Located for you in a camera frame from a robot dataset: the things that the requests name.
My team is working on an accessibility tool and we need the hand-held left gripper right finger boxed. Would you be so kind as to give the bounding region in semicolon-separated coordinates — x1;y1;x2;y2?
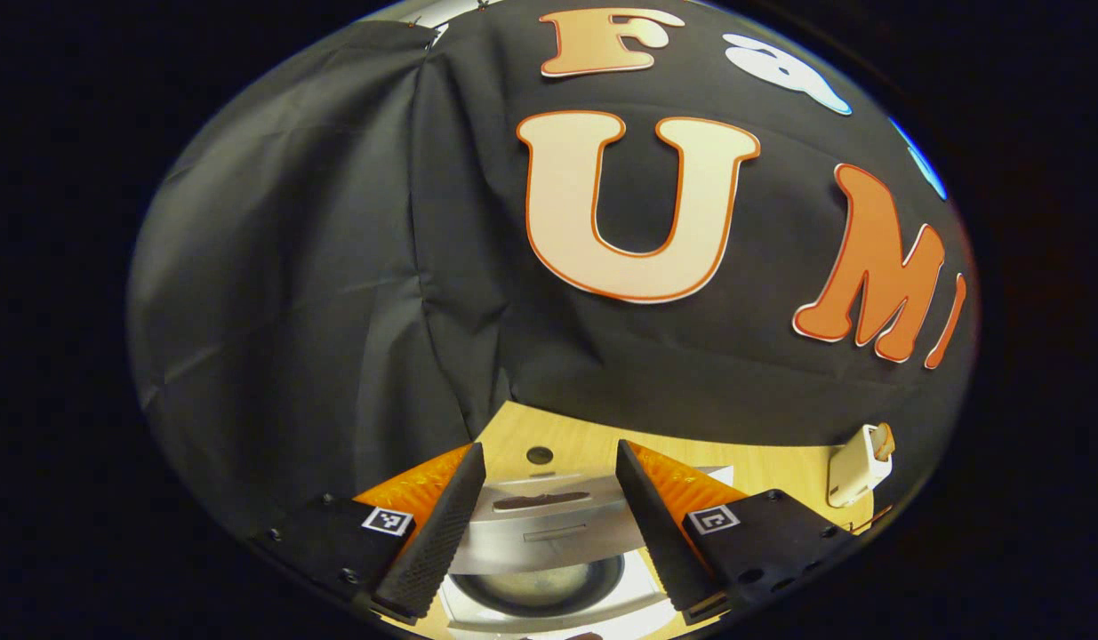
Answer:
616;438;857;624

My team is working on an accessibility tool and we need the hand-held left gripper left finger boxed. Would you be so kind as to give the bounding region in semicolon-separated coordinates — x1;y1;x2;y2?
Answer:
251;441;487;621

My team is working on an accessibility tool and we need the white rice cooker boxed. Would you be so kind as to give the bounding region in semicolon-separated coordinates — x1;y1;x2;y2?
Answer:
437;462;736;637

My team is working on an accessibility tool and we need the white toaster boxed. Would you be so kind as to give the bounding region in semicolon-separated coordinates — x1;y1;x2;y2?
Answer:
827;424;896;508

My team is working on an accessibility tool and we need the black backdrop cloth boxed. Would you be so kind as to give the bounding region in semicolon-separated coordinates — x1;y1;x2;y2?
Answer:
126;0;981;534

